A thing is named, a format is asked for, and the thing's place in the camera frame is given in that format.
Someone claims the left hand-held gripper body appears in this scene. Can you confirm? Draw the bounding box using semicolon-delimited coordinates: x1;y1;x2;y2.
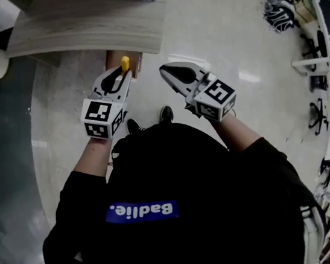
76;87;135;144

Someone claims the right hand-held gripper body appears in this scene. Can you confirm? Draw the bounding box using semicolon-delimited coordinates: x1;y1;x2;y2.
180;69;241;126

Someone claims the yellow marker pen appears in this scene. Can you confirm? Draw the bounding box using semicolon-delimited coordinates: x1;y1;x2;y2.
119;55;132;74

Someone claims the small wooden box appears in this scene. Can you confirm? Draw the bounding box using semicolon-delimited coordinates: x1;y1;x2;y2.
101;46;147;86

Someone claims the person's right forearm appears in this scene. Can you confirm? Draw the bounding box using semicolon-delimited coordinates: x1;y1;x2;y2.
209;106;264;156

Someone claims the person's left forearm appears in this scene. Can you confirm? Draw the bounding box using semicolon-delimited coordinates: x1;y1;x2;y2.
68;134;121;182

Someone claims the person's right black shoe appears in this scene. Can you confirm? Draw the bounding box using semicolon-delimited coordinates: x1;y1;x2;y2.
158;105;175;125

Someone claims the person's black shoe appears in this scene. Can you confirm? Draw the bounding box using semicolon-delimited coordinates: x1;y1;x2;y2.
158;105;175;125
125;117;145;136

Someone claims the person's left black shoe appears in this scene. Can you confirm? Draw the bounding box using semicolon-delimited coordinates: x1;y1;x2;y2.
125;117;145;136

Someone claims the grey wooden desk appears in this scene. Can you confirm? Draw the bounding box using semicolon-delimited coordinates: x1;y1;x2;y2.
0;0;179;75

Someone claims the person's black shirt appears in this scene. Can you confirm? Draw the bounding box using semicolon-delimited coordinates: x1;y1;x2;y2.
27;101;330;264

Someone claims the black under-desk cabinet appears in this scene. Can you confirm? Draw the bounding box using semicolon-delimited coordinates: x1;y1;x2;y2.
309;72;330;94

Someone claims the cardboard box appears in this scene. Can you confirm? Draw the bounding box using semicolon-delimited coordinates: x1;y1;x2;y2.
293;0;319;28

